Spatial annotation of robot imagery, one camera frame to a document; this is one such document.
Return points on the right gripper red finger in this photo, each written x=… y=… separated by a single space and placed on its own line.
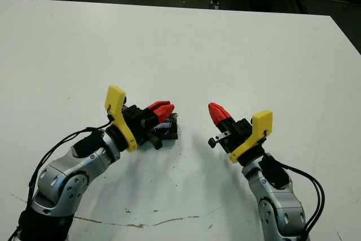
x=225 y=114
x=217 y=118

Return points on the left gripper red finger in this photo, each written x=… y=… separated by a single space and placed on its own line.
x=158 y=105
x=165 y=113

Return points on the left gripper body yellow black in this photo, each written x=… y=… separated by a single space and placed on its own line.
x=118 y=117

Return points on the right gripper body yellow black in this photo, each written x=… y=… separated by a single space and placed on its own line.
x=245 y=139

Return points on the shiny black box lid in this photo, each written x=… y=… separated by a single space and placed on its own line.
x=169 y=133

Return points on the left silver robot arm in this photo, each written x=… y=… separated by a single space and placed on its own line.
x=62 y=179

